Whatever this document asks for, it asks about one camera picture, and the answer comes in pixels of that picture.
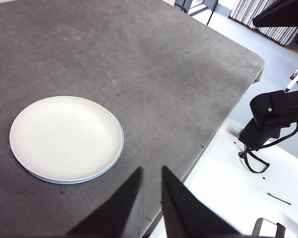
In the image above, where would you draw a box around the black furniture panel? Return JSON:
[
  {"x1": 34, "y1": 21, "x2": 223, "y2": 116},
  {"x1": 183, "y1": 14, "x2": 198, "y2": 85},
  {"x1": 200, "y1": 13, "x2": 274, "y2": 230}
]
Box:
[{"x1": 252, "y1": 0, "x2": 298, "y2": 58}]

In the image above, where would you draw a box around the white round plate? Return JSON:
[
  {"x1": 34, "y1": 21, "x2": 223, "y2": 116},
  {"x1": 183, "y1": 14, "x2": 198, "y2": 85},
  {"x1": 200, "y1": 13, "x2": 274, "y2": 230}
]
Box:
[{"x1": 9, "y1": 96, "x2": 124, "y2": 181}]

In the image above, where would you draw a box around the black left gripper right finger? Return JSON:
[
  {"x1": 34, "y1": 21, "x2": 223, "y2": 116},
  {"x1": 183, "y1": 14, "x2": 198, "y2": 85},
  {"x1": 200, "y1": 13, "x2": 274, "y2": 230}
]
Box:
[{"x1": 161, "y1": 165, "x2": 242, "y2": 238}]

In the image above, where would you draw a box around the thin black cable tie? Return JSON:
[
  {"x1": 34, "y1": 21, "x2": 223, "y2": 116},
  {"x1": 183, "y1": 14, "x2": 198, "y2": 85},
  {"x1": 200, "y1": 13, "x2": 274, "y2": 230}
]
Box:
[{"x1": 267, "y1": 192, "x2": 292, "y2": 206}]

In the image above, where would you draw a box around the black metal chair frame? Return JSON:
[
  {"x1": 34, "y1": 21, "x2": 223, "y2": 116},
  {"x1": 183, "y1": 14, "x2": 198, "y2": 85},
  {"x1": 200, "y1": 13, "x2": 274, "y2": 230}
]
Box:
[{"x1": 173, "y1": 0, "x2": 218, "y2": 26}]

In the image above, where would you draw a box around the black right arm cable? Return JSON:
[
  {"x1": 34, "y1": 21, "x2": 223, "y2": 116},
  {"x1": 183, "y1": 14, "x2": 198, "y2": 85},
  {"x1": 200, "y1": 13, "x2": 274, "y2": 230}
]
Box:
[{"x1": 238, "y1": 121, "x2": 298, "y2": 174}]

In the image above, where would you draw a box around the white ribbed radiator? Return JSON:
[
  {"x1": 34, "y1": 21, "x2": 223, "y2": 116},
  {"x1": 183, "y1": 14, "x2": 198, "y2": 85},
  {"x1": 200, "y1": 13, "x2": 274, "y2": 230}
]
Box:
[{"x1": 228, "y1": 0, "x2": 298, "y2": 47}]

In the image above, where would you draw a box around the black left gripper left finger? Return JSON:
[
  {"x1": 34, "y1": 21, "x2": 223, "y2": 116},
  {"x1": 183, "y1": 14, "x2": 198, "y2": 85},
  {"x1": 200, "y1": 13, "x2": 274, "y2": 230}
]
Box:
[{"x1": 67, "y1": 166, "x2": 144, "y2": 238}]

